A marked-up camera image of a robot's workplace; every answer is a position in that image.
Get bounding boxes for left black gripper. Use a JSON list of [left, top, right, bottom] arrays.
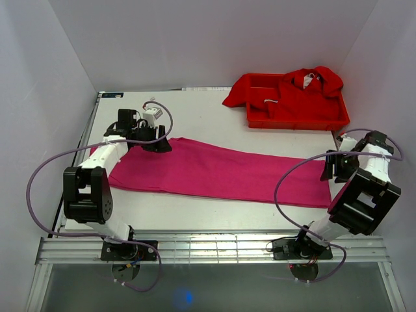
[[132, 122, 172, 154]]

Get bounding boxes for pink trousers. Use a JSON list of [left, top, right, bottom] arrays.
[[109, 137, 332, 208]]

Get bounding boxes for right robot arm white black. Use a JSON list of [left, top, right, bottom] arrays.
[[293, 131, 401, 258]]

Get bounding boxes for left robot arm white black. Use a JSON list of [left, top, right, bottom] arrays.
[[63, 101, 172, 260]]

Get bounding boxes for red trousers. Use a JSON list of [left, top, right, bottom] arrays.
[[222, 66, 344, 121]]

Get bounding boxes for blue label sticker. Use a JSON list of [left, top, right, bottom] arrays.
[[101, 92, 124, 98]]

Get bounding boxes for red plastic bin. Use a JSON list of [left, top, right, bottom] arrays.
[[245, 93, 350, 131]]

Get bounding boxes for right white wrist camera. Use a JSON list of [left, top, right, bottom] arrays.
[[335, 134, 358, 151]]

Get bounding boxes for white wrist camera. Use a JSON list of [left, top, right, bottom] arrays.
[[142, 104, 163, 128], [335, 134, 358, 151]]

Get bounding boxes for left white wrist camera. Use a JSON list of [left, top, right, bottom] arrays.
[[142, 104, 163, 128]]

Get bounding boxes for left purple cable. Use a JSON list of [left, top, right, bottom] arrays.
[[25, 101, 175, 293]]

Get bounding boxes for aluminium rail frame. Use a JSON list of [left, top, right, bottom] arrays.
[[25, 233, 406, 311]]

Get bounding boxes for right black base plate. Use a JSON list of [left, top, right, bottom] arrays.
[[272, 238, 333, 260]]

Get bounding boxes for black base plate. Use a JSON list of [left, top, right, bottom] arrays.
[[272, 238, 333, 260], [100, 240, 158, 262]]

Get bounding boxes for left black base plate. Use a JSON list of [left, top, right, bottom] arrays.
[[100, 240, 158, 262]]

